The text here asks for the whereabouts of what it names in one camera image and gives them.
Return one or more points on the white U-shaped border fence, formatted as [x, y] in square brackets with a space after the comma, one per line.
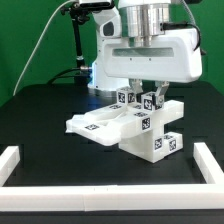
[209, 195]

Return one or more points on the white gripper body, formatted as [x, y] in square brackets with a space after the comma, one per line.
[173, 56]

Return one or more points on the white chair back frame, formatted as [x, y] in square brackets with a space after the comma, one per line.
[111, 124]

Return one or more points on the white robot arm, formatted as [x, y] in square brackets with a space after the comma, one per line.
[136, 41]

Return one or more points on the white chair seat block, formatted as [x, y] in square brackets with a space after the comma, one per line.
[149, 146]

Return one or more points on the white cube nut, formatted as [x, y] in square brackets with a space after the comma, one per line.
[148, 102]
[125, 95]

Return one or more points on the black camera stand pole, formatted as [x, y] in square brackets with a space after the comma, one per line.
[78, 17]

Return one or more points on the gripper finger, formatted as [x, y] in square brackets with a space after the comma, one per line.
[161, 89]
[136, 87]

